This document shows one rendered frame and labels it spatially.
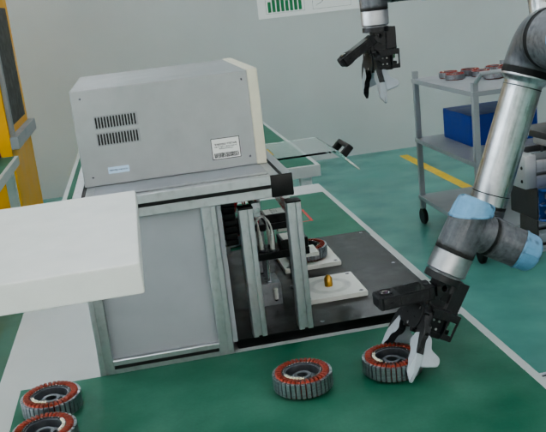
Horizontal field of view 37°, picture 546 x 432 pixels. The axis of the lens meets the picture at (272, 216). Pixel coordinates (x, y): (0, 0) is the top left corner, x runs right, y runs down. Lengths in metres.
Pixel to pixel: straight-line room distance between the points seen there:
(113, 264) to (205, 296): 0.83
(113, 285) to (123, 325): 0.84
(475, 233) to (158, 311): 0.65
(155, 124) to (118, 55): 5.40
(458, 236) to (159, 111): 0.66
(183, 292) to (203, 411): 0.28
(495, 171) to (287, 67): 5.68
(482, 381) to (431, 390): 0.10
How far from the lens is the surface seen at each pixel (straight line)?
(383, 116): 7.52
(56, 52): 7.14
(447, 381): 1.54
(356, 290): 1.91
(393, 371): 1.52
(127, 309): 1.69
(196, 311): 1.70
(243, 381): 1.60
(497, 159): 1.66
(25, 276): 0.88
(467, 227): 1.52
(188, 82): 1.72
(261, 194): 1.63
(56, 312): 2.15
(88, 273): 0.86
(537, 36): 1.59
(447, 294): 1.56
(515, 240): 1.57
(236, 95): 1.73
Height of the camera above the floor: 1.45
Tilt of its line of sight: 15 degrees down
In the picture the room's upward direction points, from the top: 6 degrees counter-clockwise
